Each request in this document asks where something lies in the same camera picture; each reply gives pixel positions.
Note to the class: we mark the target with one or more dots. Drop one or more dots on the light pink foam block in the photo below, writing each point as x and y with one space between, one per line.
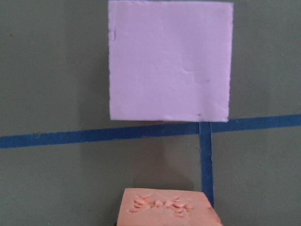
170 60

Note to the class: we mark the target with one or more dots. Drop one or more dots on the orange foam block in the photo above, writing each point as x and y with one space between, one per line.
159 207

